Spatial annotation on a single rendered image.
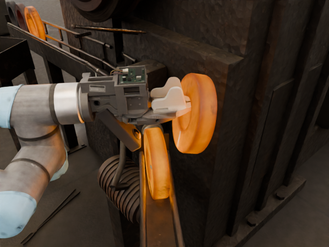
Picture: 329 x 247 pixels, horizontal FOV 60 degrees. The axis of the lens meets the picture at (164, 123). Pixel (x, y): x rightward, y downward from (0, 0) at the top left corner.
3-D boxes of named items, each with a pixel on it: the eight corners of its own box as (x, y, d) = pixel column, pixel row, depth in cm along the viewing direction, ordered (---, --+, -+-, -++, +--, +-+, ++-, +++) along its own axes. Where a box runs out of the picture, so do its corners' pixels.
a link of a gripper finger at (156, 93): (200, 80, 51) (149, 83, 51) (199, 107, 55) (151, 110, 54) (198, 72, 54) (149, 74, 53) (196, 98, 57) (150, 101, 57)
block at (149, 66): (154, 120, 101) (153, 56, 87) (169, 131, 96) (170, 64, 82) (129, 132, 95) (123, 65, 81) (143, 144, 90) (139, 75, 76)
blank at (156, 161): (161, 189, 70) (148, 191, 70) (154, 127, 71) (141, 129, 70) (173, 206, 55) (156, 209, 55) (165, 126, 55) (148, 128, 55)
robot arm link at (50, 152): (16, 197, 54) (-3, 151, 48) (40, 159, 63) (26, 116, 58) (58, 197, 54) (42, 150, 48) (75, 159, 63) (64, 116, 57)
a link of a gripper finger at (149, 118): (176, 116, 50) (126, 119, 50) (176, 123, 51) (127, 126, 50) (174, 101, 54) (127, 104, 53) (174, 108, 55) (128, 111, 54)
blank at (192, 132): (194, 69, 61) (179, 66, 60) (226, 83, 47) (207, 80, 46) (181, 136, 65) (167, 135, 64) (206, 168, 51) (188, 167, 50)
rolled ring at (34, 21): (21, 12, 151) (28, 11, 153) (35, 46, 156) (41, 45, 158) (27, 2, 136) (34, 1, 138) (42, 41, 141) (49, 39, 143)
